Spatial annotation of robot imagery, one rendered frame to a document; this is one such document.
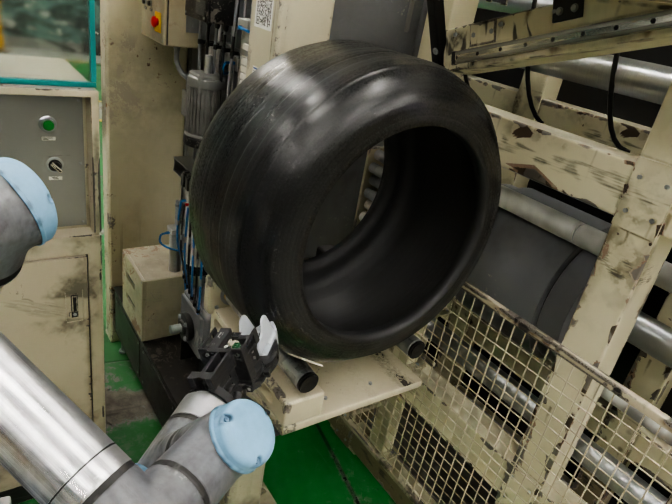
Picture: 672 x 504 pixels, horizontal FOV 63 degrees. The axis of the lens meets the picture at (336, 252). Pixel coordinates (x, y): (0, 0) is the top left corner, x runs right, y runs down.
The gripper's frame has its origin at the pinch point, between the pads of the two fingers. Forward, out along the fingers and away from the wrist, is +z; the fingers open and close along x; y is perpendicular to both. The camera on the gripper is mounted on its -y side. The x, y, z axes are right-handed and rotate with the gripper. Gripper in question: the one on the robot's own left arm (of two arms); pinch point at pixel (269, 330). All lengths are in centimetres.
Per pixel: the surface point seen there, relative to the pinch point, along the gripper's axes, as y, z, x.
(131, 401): -82, 60, 108
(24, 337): -18, 19, 85
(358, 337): -11.6, 12.9, -10.2
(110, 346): -76, 85, 135
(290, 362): -13.9, 8.0, 2.8
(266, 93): 34.8, 16.7, -2.6
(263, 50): 38, 44, 9
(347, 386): -29.6, 18.6, -2.7
